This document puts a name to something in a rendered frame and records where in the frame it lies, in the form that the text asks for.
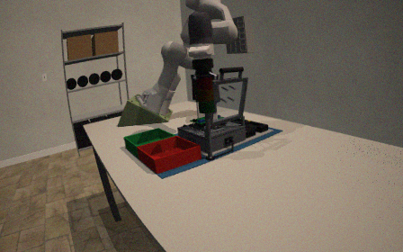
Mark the red open-top bin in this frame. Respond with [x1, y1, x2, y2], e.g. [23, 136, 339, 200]
[137, 136, 202, 174]

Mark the green bin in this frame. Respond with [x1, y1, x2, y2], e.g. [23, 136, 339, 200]
[124, 128, 175, 158]

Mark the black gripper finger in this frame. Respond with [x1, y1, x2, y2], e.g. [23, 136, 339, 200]
[210, 72, 219, 80]
[191, 74, 204, 119]

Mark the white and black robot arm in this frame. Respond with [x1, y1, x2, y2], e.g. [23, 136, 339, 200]
[137, 0, 237, 115]

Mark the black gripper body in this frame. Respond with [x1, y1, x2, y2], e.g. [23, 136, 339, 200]
[192, 58, 213, 75]

